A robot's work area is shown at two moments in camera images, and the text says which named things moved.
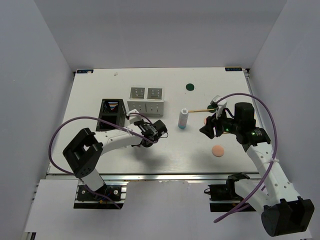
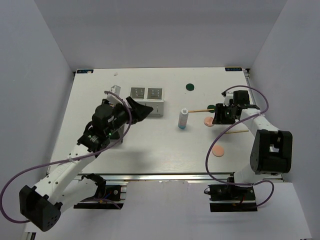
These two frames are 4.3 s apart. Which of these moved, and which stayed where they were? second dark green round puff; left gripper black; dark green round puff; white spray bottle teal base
Moved: left gripper black
Stayed: dark green round puff; second dark green round puff; white spray bottle teal base
